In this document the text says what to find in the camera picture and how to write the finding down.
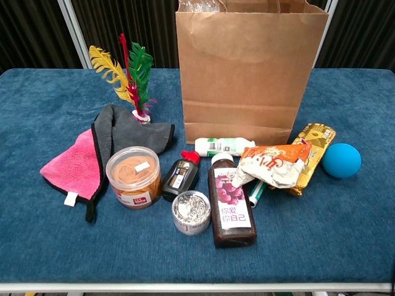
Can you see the orange white snack bag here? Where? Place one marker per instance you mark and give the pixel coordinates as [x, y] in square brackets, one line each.
[271, 169]

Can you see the gold biscuit packet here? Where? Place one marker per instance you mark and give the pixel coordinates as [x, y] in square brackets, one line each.
[318, 138]

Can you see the blue ball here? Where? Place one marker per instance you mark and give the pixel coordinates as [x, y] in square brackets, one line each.
[342, 160]

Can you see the brown paper bag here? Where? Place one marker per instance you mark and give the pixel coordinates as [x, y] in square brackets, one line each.
[243, 77]

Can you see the white green plastic bottle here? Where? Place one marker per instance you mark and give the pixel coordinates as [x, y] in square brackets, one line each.
[222, 146]

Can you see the black ink bottle red cap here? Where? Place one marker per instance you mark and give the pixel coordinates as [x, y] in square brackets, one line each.
[179, 179]

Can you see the grape juice bottle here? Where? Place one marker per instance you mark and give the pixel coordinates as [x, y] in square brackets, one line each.
[231, 203]

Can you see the round tin of paper clips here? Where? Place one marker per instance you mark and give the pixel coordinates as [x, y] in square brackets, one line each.
[191, 212]

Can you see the clear jar of rubber bands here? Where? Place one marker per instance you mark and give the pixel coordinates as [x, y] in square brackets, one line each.
[134, 179]

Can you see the green white marker pen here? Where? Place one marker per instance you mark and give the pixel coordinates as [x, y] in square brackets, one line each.
[256, 192]

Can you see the colourful feather shuttlecock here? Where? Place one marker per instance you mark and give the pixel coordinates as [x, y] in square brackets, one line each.
[139, 71]

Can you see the pink and gray cloth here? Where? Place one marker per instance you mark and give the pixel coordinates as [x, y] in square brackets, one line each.
[77, 166]

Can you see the black pleated partition panel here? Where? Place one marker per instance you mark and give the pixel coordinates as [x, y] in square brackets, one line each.
[361, 31]
[31, 31]
[139, 24]

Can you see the blue felt table cover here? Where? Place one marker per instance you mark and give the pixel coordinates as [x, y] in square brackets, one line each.
[61, 246]

